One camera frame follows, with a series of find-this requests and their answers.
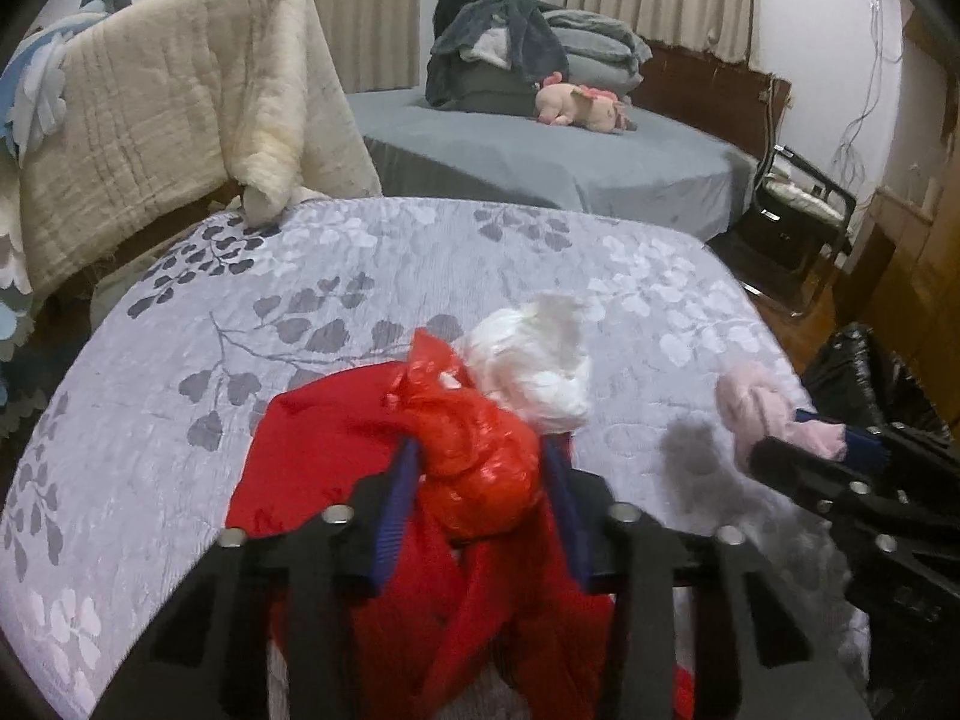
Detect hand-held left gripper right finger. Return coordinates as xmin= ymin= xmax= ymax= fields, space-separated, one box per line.
xmin=541 ymin=435 xmax=875 ymax=720

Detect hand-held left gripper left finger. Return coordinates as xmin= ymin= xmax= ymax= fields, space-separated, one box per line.
xmin=90 ymin=439 xmax=421 ymax=720

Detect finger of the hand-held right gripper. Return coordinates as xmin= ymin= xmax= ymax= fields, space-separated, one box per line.
xmin=750 ymin=435 xmax=901 ymax=518
xmin=795 ymin=409 xmax=890 ymax=470

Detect bin with black liner bag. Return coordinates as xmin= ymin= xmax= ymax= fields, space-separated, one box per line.
xmin=799 ymin=322 xmax=960 ymax=443

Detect red plastic bag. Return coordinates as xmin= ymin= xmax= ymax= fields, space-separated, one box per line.
xmin=382 ymin=328 xmax=542 ymax=541

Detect red cloth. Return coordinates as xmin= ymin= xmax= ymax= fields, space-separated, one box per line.
xmin=225 ymin=364 xmax=706 ymax=720

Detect white plastic bag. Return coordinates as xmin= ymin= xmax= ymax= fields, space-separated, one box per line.
xmin=454 ymin=292 xmax=593 ymax=436

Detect wooden wardrobe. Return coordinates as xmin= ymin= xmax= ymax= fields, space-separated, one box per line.
xmin=832 ymin=0 xmax=960 ymax=421

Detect black metal chair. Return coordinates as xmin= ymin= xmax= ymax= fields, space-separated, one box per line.
xmin=739 ymin=142 xmax=860 ymax=316

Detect grey floral quilt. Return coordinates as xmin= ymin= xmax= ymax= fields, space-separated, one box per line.
xmin=0 ymin=196 xmax=871 ymax=720

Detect white chair cushion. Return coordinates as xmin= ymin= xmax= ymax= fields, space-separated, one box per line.
xmin=761 ymin=157 xmax=845 ymax=222

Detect bed with grey sheet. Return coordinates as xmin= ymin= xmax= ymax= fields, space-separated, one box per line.
xmin=345 ymin=37 xmax=792 ymax=241

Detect pink plush pig toy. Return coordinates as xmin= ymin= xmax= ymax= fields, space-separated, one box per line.
xmin=536 ymin=71 xmax=638 ymax=134

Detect olive grey folded duvet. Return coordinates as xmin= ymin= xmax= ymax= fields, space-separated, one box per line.
xmin=450 ymin=64 xmax=556 ymax=117

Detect stack of folded grey duvets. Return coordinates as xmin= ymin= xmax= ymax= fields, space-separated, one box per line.
xmin=540 ymin=7 xmax=653 ymax=95

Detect white folded cloth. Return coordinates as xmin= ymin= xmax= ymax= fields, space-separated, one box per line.
xmin=461 ymin=30 xmax=511 ymax=68

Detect cream quilted blanket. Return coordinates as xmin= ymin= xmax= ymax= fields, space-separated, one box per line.
xmin=15 ymin=0 xmax=383 ymax=297

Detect dark grey fleece blanket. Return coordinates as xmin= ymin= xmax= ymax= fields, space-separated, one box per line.
xmin=426 ymin=0 xmax=571 ymax=110

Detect wide beige curtain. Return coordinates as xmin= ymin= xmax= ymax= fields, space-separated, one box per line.
xmin=196 ymin=0 xmax=425 ymax=95

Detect black jacket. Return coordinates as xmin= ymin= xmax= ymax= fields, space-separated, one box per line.
xmin=433 ymin=0 xmax=503 ymax=53

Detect blue white scalloped cloths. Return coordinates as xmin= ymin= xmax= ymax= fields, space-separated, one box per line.
xmin=0 ymin=0 xmax=102 ymax=428

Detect hanging grey cables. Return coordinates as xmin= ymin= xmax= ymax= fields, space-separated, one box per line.
xmin=832 ymin=0 xmax=893 ymax=181

